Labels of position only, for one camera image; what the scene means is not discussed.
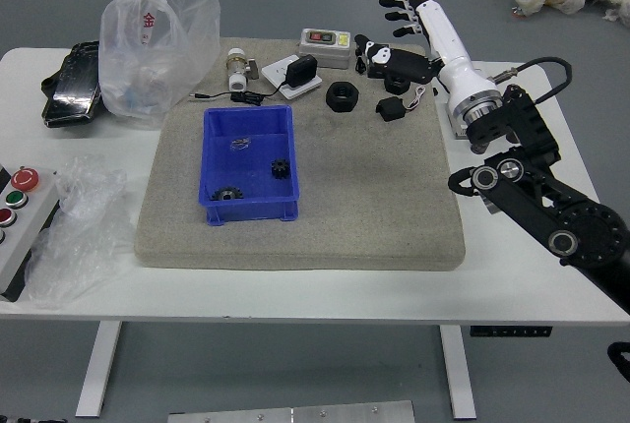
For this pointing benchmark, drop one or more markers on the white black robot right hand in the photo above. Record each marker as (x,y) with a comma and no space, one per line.
(453,59)

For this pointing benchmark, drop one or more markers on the small black gear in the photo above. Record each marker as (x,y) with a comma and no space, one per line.
(279,167)

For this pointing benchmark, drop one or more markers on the blue plastic bin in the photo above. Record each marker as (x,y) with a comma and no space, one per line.
(256,184)

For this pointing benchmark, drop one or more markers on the large black gear silver hub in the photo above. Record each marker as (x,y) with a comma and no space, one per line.
(227,194)

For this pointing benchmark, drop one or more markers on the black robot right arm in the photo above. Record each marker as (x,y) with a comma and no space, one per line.
(526,187)

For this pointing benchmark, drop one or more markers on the small black hex nut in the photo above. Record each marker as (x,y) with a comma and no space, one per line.
(395,86)

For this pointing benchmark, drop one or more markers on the large black hex nut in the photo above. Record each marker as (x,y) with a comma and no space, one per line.
(334,103)

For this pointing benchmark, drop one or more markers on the grey push-button control box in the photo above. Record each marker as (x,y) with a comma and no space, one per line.
(29,219)

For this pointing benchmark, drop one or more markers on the white circuit breaker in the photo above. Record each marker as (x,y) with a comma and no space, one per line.
(453,124)

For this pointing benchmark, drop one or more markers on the black module with green label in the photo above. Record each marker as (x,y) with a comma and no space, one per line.
(361,68)

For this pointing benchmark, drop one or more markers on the black power adapter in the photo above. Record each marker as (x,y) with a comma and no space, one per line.
(301,71)

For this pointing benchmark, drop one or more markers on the grey-brown foam mat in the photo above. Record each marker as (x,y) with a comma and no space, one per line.
(344,206)

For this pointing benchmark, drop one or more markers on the brass valve white ends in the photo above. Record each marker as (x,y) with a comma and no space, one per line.
(236,79)

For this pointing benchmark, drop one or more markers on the black table control panel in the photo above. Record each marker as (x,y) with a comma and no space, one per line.
(509,331)

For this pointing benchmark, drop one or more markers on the white plastic bag red print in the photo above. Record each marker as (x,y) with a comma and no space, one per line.
(147,74)

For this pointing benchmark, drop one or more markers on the white table leg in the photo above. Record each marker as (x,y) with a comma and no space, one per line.
(458,369)
(98,369)

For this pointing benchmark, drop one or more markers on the black plastic tray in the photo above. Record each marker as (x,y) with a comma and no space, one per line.
(74,88)

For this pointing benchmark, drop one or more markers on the silver metal plate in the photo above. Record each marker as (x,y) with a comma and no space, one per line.
(290,414)

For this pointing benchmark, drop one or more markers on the crumpled clear plastic bag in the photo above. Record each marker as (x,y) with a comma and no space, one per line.
(79,246)

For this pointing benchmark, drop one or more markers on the grey switch box two buttons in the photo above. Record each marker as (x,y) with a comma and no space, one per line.
(325,55)

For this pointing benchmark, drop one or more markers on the white wall socket plate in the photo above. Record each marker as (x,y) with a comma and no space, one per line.
(274,74)

